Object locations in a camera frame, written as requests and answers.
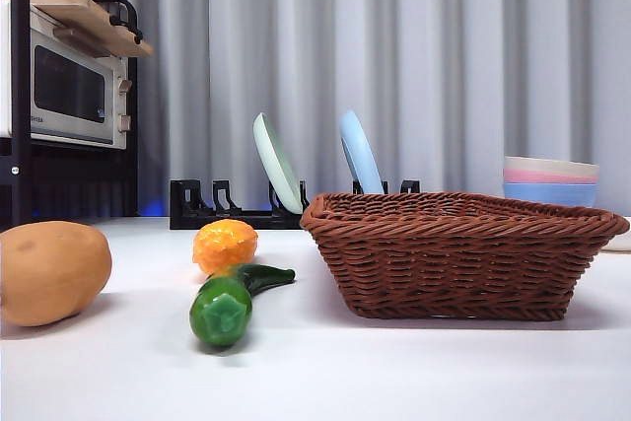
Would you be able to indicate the brown wicker basket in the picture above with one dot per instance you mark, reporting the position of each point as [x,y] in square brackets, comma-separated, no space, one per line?
[443,263]

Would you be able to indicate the green curved cucumber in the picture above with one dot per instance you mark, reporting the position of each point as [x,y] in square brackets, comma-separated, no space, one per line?
[222,312]

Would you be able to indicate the tan potato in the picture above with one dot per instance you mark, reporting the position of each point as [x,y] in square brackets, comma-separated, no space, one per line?
[49,273]

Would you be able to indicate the pale green plate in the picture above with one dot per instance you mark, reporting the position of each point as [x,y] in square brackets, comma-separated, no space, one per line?
[276,164]

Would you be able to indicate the light blue plate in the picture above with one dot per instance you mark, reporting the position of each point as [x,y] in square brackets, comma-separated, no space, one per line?
[362,160]

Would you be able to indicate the black dish rack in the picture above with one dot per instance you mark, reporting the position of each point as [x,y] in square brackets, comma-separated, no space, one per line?
[222,219]

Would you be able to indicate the grey curtain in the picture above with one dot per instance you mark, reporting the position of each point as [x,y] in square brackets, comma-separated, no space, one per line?
[443,46]

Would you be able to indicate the pink bowl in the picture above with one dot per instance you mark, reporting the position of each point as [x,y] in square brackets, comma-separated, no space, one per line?
[542,177]

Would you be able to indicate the cream bowl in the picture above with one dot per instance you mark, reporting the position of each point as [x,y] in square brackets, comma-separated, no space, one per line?
[552,165]

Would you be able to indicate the cream toaster oven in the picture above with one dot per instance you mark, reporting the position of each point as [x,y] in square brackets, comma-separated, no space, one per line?
[74,91]

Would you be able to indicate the wooden cutting board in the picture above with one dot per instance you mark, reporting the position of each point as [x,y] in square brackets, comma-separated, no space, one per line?
[93,26]

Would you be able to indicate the white plate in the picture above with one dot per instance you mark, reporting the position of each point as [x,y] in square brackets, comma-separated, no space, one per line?
[622,242]

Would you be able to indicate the white box appliance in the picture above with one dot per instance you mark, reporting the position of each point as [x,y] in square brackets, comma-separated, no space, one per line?
[5,71]

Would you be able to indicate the black metal shelf frame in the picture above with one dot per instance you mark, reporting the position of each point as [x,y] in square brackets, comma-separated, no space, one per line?
[20,95]

